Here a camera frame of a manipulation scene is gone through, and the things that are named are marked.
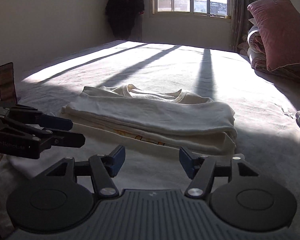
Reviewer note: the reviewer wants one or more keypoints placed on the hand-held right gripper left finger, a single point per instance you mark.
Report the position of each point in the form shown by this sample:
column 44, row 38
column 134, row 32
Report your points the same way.
column 117, row 162

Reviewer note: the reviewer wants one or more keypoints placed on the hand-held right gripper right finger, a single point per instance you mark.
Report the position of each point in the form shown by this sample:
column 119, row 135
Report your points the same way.
column 187, row 163

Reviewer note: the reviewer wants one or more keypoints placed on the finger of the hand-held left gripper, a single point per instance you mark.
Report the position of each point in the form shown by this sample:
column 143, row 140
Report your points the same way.
column 70, row 140
column 57, row 125

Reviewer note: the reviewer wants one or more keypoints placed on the cream printed sweatshirt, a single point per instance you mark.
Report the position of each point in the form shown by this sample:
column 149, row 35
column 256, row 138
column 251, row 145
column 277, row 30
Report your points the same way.
column 152, row 115

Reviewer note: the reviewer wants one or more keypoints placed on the dark hanging clothes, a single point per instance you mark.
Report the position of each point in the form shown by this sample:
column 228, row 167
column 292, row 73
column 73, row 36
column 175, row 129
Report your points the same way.
column 125, row 5

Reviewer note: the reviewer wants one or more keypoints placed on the folded quilt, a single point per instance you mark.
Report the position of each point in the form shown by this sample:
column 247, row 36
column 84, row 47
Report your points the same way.
column 255, row 45

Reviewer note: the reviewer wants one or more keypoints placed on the pink pillow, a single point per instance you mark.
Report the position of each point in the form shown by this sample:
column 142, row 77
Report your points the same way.
column 282, row 30

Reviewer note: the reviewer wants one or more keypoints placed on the floral curtain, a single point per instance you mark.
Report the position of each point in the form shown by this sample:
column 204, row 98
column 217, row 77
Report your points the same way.
column 242, row 5

